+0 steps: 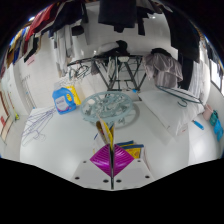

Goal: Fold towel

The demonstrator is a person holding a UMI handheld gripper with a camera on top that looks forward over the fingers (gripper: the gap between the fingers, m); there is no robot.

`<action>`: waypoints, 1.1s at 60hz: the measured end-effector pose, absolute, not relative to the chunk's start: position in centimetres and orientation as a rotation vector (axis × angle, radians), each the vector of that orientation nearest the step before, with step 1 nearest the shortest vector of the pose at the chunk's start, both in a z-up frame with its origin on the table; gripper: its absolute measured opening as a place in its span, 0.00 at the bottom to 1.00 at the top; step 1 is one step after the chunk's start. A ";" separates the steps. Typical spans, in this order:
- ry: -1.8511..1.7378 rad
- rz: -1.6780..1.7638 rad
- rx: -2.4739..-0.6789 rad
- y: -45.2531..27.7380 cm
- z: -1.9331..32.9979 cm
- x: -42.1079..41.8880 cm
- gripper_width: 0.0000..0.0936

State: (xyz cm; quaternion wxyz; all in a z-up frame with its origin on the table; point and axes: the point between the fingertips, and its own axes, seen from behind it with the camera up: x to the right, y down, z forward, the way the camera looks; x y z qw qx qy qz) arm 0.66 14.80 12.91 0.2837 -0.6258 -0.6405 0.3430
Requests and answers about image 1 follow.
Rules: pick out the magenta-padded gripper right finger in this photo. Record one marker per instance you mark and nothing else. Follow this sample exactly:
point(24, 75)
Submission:
point(125, 166)

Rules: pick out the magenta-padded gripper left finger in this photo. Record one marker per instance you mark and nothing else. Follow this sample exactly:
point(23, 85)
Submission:
point(100, 166)

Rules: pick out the white yellow orange patterned towel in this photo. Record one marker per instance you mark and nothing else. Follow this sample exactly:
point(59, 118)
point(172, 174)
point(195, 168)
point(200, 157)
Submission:
point(105, 131)

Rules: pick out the round pale green peg hanger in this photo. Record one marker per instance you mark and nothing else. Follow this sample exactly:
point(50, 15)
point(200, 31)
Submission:
point(106, 106)

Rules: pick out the white pillow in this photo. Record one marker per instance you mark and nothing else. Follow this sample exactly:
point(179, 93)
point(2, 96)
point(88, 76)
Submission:
point(170, 113)

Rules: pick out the blue detergent bottle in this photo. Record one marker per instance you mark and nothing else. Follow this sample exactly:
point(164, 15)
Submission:
point(62, 102)

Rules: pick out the yellow detergent pack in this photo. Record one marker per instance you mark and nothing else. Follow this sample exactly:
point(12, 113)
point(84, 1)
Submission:
point(75, 95)

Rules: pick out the thin round hoop hanger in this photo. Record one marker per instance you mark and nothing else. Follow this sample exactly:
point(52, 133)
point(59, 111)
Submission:
point(180, 93)

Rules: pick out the black folding drying rack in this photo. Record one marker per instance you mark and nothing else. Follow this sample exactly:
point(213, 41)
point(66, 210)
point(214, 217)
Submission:
point(115, 71)

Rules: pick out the dark plastic hangers on rack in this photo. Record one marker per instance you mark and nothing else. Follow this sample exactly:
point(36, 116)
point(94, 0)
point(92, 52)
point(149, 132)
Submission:
point(80, 71)

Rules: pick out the pink bucket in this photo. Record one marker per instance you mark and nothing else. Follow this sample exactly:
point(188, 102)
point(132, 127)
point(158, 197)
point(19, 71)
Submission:
point(207, 112)

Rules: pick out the teal bucket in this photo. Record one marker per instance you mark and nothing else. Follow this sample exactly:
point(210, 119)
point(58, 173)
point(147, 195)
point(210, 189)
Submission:
point(214, 118)

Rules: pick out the grey garment on rack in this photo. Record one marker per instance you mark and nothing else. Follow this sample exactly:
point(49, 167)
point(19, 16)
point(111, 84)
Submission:
point(163, 68)

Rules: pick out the black and white clothes pile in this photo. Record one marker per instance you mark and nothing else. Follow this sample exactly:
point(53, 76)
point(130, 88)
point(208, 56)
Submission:
point(113, 48)

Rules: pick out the hanging white clothes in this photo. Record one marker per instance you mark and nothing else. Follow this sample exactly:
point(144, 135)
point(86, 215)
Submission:
point(63, 46)

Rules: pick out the clothes row by window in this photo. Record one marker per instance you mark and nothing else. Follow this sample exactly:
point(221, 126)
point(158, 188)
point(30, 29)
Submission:
point(215, 63)

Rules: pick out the hanging black clothes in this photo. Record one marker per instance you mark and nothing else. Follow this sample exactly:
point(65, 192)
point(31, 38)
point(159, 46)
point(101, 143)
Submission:
point(185, 43)

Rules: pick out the row of colourful hanging clothes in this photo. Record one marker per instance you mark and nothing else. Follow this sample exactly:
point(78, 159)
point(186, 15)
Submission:
point(20, 46)

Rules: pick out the hanging dark trousers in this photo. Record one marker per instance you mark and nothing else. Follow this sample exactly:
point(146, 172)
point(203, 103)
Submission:
point(116, 13)

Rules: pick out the hanging red garment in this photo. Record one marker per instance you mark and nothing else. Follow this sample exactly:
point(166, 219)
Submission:
point(38, 21)

